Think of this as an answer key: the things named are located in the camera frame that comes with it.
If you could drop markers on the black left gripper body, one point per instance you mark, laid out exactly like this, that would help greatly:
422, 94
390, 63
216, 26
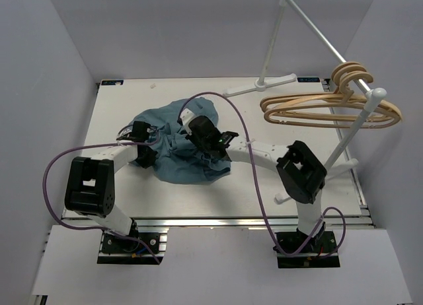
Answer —
146, 160

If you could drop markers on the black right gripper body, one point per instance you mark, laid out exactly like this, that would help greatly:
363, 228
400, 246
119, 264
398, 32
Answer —
200, 144

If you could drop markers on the blue t shirt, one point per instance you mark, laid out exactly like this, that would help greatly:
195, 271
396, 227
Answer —
178, 161

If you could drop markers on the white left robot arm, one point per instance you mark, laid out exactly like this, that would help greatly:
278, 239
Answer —
91, 185

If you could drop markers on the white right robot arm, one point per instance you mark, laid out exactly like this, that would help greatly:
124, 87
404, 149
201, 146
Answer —
302, 174

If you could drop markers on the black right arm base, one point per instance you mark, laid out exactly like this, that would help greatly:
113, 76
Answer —
312, 256

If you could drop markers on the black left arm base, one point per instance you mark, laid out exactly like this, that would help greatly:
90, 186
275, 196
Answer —
116, 251

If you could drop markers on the white clothes rack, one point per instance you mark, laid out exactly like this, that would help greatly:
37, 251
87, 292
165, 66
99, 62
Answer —
341, 190

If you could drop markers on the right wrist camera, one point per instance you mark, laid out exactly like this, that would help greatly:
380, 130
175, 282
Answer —
224, 140

